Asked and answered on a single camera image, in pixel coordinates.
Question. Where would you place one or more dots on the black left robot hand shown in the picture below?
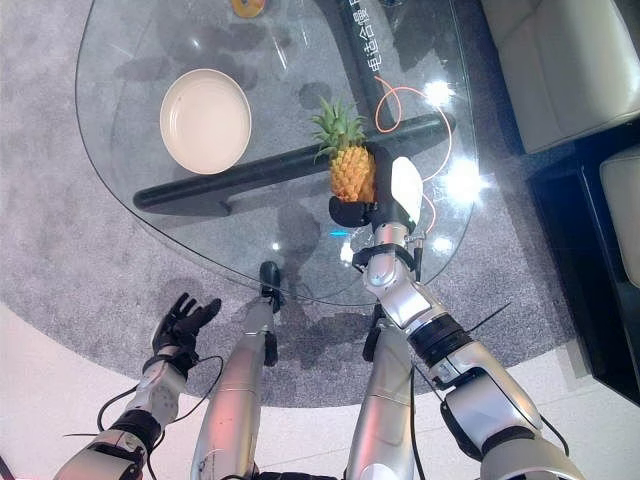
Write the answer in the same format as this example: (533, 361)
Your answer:
(182, 327)

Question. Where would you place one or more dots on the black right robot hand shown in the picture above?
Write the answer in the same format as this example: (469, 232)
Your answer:
(407, 187)

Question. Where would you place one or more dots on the yellow pineapple with green crown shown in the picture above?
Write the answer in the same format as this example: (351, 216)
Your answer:
(352, 170)

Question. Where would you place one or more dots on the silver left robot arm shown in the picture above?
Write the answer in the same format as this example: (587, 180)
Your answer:
(150, 400)

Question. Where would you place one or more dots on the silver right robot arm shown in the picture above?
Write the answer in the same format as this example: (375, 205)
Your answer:
(465, 380)

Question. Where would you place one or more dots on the white round plate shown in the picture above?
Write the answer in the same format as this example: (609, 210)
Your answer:
(205, 122)

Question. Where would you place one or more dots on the silver left robot leg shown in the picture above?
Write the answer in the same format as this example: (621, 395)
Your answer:
(235, 400)

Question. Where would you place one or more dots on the silver robot leg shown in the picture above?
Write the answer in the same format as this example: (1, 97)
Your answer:
(382, 415)
(235, 400)

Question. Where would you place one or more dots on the dark left robot foot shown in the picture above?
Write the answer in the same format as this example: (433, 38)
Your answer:
(270, 280)

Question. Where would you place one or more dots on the grey carpet rug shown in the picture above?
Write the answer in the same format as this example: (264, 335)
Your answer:
(75, 250)

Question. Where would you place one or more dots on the black table base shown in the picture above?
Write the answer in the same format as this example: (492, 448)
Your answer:
(200, 192)

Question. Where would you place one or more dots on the white leather sofa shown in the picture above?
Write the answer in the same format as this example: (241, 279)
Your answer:
(560, 70)

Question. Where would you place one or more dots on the white leather seat cushion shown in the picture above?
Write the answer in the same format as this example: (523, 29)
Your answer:
(622, 210)

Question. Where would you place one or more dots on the silver right robot leg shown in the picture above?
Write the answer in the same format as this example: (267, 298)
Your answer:
(382, 415)

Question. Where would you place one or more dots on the orange round object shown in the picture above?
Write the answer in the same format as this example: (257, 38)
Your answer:
(246, 6)

